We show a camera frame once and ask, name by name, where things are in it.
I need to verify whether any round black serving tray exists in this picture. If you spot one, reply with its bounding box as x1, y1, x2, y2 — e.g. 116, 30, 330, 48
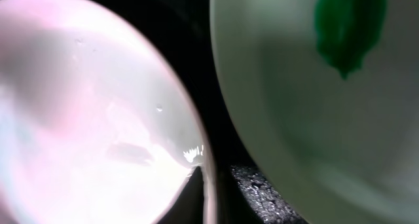
96, 0, 263, 223

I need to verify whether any white round plate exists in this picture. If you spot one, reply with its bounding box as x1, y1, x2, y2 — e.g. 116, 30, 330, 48
1, 0, 218, 224

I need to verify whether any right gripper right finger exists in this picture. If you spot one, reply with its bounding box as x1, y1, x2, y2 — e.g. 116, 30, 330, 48
230, 166, 307, 224

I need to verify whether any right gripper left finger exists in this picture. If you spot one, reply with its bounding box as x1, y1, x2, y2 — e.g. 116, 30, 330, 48
157, 167, 204, 224

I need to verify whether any mint green plate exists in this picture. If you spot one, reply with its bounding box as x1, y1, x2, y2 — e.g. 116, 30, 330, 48
210, 0, 418, 223

